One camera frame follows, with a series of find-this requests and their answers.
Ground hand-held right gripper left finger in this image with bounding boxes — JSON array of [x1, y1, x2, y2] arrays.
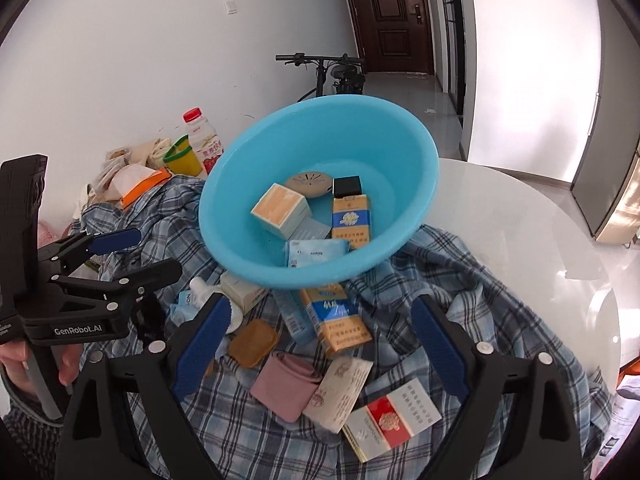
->
[[59, 292, 232, 480]]

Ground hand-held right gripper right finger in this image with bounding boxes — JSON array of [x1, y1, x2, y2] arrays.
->
[[411, 294, 583, 480]]

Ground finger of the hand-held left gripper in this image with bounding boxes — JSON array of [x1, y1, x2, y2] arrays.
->
[[37, 228, 142, 274], [47, 259, 184, 307]]

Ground yellow blue cigarette pack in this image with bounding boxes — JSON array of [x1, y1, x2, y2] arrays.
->
[[299, 282, 373, 358], [331, 194, 373, 251]]

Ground square orange white box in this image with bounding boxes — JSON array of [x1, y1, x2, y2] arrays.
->
[[250, 183, 312, 241]]

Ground blue white wipes packet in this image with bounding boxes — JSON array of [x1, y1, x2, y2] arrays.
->
[[286, 238, 351, 271]]

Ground small black box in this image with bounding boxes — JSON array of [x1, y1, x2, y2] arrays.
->
[[332, 176, 365, 198]]

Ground round beige perforated device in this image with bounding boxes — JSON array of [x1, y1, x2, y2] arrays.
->
[[285, 171, 335, 200]]

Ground light blue plastic basin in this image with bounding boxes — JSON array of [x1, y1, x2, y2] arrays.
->
[[198, 95, 440, 290]]

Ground person's left forearm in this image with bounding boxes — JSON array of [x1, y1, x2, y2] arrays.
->
[[0, 385, 66, 480]]

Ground person's left hand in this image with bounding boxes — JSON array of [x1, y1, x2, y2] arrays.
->
[[0, 341, 78, 400]]

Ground pink plastic bag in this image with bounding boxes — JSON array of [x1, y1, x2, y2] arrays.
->
[[37, 220, 63, 248]]

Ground blue crinkled packet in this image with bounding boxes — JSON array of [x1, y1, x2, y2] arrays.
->
[[167, 290, 206, 323]]

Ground brown leather pouch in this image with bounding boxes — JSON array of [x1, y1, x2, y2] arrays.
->
[[227, 319, 280, 368]]

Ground small white plastic bottle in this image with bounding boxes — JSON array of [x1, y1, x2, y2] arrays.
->
[[190, 277, 243, 335]]

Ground orange white tissue pack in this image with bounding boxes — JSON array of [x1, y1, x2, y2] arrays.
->
[[107, 164, 172, 211]]

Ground blue plaid shirt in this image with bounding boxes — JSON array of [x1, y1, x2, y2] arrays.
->
[[70, 175, 618, 480]]

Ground small white carton box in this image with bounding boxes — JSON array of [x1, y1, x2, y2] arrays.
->
[[220, 271, 268, 315]]

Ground red white cigarette pack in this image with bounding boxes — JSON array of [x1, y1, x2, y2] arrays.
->
[[341, 377, 443, 463]]

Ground pink folded cloth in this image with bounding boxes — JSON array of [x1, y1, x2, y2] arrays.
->
[[249, 351, 326, 423]]

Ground light blue slim packet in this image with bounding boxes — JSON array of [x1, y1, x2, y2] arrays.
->
[[272, 289, 316, 345]]

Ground white printed paper packet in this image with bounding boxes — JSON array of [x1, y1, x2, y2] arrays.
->
[[301, 356, 375, 434]]

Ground white milk bottle red cap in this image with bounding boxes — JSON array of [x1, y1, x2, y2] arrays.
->
[[182, 108, 223, 176]]

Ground white printed papers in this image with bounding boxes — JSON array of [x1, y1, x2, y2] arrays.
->
[[595, 375, 640, 471]]

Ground black electric bicycle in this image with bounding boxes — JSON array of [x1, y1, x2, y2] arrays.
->
[[275, 52, 368, 103]]

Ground black-framed glass door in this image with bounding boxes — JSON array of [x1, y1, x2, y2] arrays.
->
[[440, 0, 473, 116]]

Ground dark brown wooden door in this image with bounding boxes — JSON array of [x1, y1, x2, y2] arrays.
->
[[337, 0, 436, 77]]

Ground yellow cup green handle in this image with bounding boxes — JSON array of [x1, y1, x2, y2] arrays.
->
[[162, 135, 202, 177]]

